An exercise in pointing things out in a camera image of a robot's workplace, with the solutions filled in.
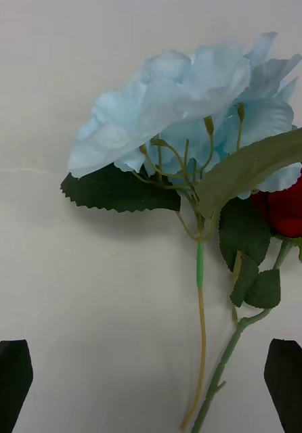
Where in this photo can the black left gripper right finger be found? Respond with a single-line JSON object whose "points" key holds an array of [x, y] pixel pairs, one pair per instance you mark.
{"points": [[293, 389]]}

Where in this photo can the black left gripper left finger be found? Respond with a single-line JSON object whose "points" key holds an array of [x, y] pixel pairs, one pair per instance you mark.
{"points": [[7, 389]]}

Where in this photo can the red artificial rose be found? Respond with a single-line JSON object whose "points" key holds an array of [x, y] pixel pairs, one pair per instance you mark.
{"points": [[290, 209]]}

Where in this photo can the pale blue artificial flower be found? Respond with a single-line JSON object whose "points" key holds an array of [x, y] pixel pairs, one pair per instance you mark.
{"points": [[151, 111]]}

